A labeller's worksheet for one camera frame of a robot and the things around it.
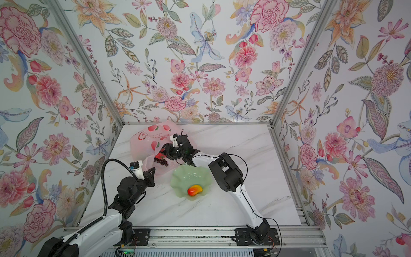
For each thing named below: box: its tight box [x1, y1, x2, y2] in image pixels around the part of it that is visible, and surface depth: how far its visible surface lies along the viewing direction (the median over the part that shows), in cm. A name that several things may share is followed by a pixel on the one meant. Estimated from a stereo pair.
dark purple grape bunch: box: [156, 159, 169, 167], surface depth 100 cm
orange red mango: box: [187, 184, 203, 196], surface depth 87 cm
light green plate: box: [170, 164, 213, 201], surface depth 92 cm
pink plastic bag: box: [130, 121, 185, 176], surface depth 97 cm
